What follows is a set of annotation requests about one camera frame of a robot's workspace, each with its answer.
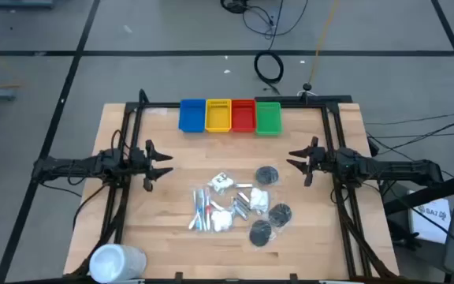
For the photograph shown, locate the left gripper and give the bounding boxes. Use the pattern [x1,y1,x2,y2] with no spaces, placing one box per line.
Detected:
[128,139,174,193]

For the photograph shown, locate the bagged blue toothbrush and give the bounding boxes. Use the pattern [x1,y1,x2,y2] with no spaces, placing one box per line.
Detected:
[188,189,202,232]
[197,188,207,232]

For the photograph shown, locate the black rig frame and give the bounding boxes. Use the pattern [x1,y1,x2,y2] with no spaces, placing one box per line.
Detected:
[63,88,400,284]

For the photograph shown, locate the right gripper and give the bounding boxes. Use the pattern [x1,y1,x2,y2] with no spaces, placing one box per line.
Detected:
[285,136,333,188]

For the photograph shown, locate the blue plastic basket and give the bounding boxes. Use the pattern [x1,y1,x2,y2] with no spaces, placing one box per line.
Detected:
[177,98,207,133]

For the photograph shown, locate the bagged black round pad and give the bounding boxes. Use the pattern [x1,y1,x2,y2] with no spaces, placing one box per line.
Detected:
[254,165,281,186]
[267,202,293,229]
[247,219,277,249]

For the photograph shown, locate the grey metal beam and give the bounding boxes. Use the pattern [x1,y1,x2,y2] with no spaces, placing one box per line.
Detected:
[0,0,54,9]

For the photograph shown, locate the bagged white cotton balls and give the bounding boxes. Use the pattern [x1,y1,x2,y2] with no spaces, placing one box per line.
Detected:
[210,208,236,234]
[207,171,236,196]
[248,186,271,215]

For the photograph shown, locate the green plastic basket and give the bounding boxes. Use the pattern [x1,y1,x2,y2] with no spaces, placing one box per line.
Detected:
[255,101,283,137]

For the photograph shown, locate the black floor cable bundle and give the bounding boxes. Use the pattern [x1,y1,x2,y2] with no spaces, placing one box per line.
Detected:
[221,0,311,40]

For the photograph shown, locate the coiled black floor cable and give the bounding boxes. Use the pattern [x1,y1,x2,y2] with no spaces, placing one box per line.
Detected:
[253,50,285,85]

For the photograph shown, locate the white cardboard box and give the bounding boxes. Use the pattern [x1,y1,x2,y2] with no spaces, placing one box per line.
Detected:
[407,191,453,245]

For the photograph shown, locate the bagged red toothbrush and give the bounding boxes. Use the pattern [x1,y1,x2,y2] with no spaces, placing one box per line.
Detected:
[204,186,214,232]

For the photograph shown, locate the red plastic basket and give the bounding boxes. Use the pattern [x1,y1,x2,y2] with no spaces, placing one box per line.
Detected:
[230,99,258,133]

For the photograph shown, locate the white wrapped roll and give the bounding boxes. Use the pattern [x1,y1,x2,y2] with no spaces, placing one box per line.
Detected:
[88,243,148,284]

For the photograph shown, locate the yellow plastic basket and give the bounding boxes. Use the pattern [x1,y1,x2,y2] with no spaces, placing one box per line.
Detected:
[204,98,233,133]

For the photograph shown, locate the black metal bar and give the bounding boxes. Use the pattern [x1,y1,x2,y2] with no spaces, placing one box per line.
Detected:
[382,167,454,216]

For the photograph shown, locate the yellow hanging cable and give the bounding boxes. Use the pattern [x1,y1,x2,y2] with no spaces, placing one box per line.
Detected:
[307,0,341,86]

